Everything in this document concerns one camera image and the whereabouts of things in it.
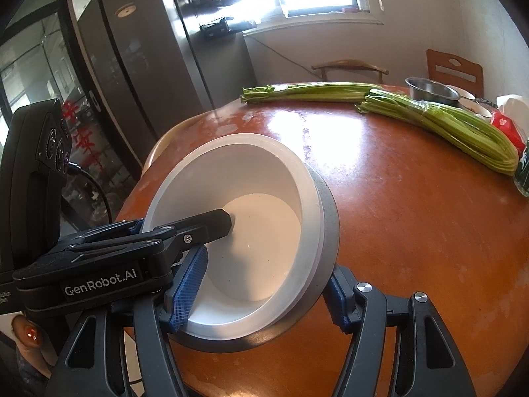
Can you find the dark brown refrigerator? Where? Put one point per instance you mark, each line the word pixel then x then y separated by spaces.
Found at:
pixel 136 70

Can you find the white enamel bowl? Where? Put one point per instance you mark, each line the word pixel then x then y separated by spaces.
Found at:
pixel 465 91
pixel 477 106

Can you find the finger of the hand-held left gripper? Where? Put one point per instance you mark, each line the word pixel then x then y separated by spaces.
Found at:
pixel 206 225
pixel 107 231

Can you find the small black hanging rack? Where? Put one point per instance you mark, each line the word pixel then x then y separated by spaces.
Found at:
pixel 217 28

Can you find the glass door with red decals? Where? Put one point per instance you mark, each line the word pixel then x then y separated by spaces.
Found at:
pixel 41 70

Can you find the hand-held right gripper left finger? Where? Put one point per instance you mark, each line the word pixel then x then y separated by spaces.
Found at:
pixel 188 285

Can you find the person's left hand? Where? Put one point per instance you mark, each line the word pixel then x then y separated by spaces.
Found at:
pixel 29 331

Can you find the large steel bowl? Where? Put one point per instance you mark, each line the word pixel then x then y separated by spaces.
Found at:
pixel 332 231

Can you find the thin celery bundle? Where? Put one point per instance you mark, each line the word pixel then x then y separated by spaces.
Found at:
pixel 310 91

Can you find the small steel bowl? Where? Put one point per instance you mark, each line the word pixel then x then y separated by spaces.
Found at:
pixel 430 89

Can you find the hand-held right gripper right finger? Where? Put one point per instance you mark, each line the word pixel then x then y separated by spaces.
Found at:
pixel 334 297

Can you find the orange wooden chair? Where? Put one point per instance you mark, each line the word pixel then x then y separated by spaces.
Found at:
pixel 434 74

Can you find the thick celery bundle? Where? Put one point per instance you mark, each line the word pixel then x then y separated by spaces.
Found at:
pixel 454 128

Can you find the red and white tissue pack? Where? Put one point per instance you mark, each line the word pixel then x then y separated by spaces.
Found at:
pixel 506 126

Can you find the clear plastic bottle green liquid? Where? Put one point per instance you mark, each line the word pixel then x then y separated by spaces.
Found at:
pixel 524 173

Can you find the curved-back wooden chair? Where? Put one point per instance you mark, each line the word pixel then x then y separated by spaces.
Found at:
pixel 351 65

